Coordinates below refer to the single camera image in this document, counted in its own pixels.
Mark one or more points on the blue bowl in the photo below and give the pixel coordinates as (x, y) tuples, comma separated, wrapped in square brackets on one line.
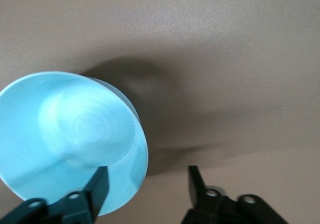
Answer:
[(62, 123)]

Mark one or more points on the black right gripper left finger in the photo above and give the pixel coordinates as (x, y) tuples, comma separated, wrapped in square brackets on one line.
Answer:
[(95, 194)]

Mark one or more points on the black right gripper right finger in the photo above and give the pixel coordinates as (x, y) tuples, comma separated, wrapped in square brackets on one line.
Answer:
[(200, 199)]

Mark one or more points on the brown table mat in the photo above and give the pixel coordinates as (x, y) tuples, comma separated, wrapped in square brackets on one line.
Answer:
[(225, 46)]

